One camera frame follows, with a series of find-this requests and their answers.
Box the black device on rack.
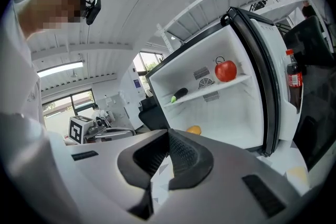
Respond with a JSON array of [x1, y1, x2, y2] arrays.
[[249, 0, 268, 12]]

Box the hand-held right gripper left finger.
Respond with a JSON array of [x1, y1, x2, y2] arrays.
[[54, 129, 171, 224]]

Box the white cabinet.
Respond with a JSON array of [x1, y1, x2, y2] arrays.
[[119, 69, 148, 130]]

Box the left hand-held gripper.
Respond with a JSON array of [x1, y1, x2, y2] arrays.
[[68, 115, 137, 145]]

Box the person's white shirt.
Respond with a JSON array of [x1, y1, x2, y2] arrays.
[[0, 0, 82, 224]]

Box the long ceiling light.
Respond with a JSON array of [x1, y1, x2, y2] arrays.
[[36, 60, 86, 78]]

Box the person's head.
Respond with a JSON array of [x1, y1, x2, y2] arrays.
[[15, 0, 87, 40]]

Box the cola bottle with red label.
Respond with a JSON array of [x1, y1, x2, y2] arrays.
[[285, 49, 304, 111]]

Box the yellow orange fruit food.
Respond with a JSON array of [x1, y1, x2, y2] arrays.
[[185, 125, 202, 136]]

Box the red apple food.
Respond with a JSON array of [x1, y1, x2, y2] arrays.
[[214, 60, 238, 83]]

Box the dark purple eggplant food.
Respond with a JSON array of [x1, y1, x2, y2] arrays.
[[171, 88, 189, 103]]

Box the white fridge shelf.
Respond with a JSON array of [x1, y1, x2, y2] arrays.
[[163, 74, 253, 108]]

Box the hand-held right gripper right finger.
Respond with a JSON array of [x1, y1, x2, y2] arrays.
[[154, 128, 303, 224]]

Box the black head camera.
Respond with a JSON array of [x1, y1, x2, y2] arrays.
[[85, 0, 102, 26]]

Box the white fridge with black door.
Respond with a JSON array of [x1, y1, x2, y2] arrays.
[[145, 7, 305, 157]]

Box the dark framed window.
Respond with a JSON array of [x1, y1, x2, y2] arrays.
[[41, 90, 95, 118], [132, 51, 165, 74]]

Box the black chair backrest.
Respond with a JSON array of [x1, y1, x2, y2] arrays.
[[138, 104, 169, 131]]

